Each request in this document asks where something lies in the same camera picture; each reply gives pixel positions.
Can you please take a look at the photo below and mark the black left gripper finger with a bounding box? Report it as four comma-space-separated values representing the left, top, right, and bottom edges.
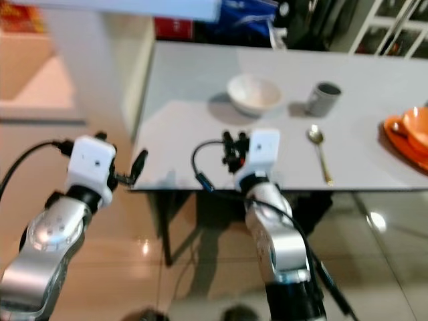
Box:
130, 148, 148, 182

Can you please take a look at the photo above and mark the white glazed cabinet door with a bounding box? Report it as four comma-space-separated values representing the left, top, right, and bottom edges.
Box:
350, 0, 428, 60

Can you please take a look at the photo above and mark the grey mug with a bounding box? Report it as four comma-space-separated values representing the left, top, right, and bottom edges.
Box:
305, 81, 342, 118

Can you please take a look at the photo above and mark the dark table leg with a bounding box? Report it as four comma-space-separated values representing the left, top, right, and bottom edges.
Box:
160, 192, 185, 268

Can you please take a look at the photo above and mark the white ceramic bowl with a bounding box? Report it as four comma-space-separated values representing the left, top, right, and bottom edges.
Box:
227, 73, 284, 119

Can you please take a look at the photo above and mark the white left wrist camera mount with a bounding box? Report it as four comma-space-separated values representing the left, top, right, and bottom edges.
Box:
72, 134, 118, 209

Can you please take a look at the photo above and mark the orange cup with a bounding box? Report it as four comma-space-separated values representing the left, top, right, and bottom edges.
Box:
401, 106, 428, 149

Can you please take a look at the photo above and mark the gold metal spoon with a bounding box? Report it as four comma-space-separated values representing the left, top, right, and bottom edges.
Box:
307, 124, 336, 187

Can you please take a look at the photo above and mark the dark robot right foot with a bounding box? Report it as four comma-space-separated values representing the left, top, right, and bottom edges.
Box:
219, 304, 263, 321

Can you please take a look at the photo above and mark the dark robot foot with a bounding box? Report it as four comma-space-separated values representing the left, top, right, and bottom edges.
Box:
219, 304, 263, 321
126, 307, 164, 321

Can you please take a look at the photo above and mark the black chair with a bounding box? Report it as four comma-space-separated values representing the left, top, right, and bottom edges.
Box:
273, 0, 360, 53

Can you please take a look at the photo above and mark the orange plate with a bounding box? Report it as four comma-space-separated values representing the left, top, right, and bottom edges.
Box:
383, 110, 428, 173

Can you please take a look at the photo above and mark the dark robot left foot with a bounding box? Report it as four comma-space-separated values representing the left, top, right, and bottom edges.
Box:
126, 307, 164, 321

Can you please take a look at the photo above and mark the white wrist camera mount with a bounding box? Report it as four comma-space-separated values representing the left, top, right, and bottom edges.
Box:
234, 128, 281, 186
72, 134, 118, 209

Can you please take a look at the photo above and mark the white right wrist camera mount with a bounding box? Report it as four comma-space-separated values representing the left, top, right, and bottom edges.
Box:
234, 128, 281, 186

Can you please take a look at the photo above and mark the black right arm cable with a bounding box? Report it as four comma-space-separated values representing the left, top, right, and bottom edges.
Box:
190, 138, 359, 321

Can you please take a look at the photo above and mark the red yellow printed box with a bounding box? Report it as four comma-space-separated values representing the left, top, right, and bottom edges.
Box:
0, 0, 49, 35

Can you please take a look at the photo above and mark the blue bag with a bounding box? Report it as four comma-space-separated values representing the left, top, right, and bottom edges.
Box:
194, 0, 279, 47

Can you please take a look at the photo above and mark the small red box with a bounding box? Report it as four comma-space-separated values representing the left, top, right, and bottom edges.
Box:
153, 17, 194, 41

